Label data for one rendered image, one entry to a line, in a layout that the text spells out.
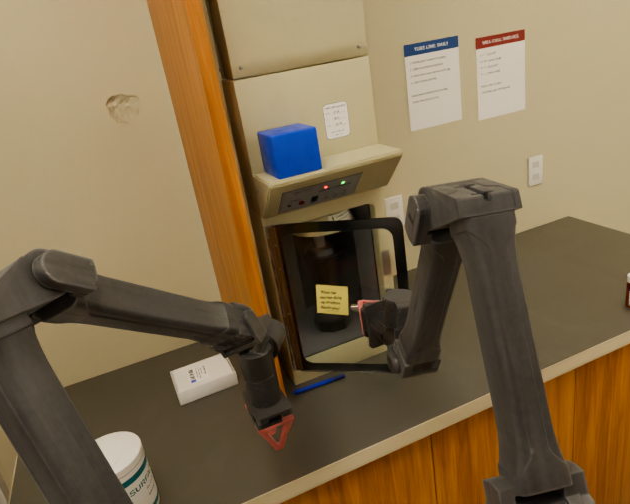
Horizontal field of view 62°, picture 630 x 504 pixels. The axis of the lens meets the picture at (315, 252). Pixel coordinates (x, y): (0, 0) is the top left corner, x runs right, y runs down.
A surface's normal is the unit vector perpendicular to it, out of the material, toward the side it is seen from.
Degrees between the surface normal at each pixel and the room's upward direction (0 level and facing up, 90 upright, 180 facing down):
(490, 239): 64
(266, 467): 0
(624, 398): 90
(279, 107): 90
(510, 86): 90
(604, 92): 90
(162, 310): 69
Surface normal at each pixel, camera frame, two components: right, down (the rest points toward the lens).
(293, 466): -0.15, -0.92
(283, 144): 0.39, 0.29
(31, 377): 0.82, -0.41
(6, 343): 0.91, -0.18
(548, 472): 0.11, -0.10
